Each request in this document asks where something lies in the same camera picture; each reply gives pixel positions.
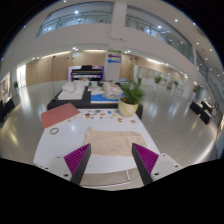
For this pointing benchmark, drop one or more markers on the small background potted plant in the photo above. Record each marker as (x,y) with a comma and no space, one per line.
(15,84)

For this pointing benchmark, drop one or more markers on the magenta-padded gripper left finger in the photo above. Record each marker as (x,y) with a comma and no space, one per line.
(77,160)

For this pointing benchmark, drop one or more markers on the beige towel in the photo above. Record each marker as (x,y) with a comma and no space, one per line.
(113,143)

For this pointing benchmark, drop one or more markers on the black piano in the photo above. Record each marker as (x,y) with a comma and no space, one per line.
(86,74)

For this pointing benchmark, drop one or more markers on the black display platform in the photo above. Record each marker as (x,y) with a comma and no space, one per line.
(83,102)

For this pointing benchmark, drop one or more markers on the white architectural model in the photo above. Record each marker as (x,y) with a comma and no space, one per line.
(71,93)

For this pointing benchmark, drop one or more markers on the black seating group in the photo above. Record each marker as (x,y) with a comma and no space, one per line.
(201,113)
(6,108)

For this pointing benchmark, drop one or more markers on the small wooden piece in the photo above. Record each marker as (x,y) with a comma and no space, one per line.
(120,119)
(132,121)

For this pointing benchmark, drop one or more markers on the white model on blue base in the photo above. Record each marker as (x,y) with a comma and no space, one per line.
(100,97)

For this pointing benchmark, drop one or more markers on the potted green plant, white pot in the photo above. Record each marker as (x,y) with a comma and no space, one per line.
(128,108)

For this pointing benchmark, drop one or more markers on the red flat rectangular board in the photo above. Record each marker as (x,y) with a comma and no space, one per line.
(60,115)

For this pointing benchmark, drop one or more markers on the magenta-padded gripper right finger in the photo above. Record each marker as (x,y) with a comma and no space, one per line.
(146,160)

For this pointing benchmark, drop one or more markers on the sign with coloured arrows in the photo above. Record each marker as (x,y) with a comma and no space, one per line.
(114,60)

